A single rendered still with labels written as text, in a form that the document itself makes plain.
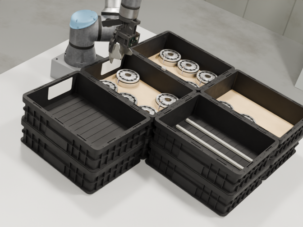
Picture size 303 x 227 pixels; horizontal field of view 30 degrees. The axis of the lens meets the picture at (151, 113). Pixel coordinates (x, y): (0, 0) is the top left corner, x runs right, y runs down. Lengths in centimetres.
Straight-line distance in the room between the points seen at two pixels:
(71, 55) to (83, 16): 18
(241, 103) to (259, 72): 197
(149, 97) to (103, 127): 31
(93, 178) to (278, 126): 86
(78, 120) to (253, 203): 75
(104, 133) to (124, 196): 25
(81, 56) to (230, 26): 265
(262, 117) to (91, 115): 74
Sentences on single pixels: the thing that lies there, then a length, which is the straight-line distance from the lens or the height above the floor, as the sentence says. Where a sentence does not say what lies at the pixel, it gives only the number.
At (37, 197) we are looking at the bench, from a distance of 208.
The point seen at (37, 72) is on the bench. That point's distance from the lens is 269.
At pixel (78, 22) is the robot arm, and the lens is 249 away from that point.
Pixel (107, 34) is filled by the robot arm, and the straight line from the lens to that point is 252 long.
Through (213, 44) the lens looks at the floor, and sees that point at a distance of 469.
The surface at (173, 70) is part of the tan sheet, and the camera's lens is 263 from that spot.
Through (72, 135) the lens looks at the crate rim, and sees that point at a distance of 200.
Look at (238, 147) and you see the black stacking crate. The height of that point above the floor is 83.
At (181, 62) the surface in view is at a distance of 264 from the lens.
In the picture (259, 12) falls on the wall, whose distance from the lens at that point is 518.
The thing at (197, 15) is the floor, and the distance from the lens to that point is 509.
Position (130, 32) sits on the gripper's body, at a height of 114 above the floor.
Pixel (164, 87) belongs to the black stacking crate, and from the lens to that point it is 243.
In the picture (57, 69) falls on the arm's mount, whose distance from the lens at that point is 262.
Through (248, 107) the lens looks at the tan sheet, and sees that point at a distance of 252.
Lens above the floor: 221
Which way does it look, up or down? 36 degrees down
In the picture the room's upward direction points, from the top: 13 degrees clockwise
